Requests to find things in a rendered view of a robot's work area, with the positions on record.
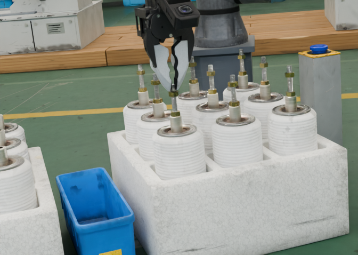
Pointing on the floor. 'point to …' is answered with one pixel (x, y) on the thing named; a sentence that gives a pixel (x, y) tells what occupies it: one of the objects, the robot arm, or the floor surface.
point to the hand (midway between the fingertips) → (173, 84)
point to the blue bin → (96, 213)
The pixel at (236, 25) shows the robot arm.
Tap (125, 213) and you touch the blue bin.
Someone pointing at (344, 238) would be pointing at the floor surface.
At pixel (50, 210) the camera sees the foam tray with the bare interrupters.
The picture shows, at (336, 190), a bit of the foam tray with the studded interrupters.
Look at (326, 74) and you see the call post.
